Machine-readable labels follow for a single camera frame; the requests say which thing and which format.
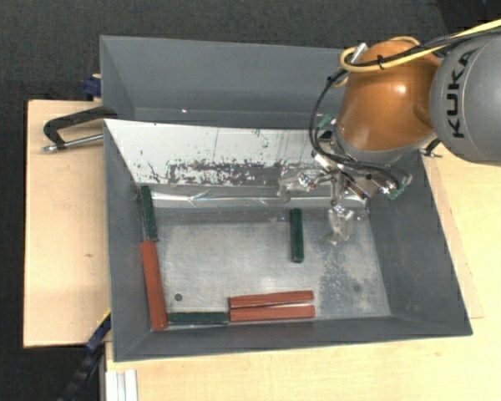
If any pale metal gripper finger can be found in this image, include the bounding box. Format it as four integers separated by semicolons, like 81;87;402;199
276;170;319;204
321;204;357;246

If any grey metal bin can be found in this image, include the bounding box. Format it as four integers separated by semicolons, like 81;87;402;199
99;34;473;363

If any black cylinder on white bracket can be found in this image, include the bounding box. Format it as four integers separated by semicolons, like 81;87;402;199
418;137;443;159

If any dark green flat block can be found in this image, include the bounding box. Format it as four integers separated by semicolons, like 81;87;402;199
139;185;160;243
166;311;231;326
289;207;306;264

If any red-brown flat block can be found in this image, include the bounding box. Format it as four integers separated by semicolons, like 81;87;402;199
227;289;316;310
139;240;170;332
228;304;317;323

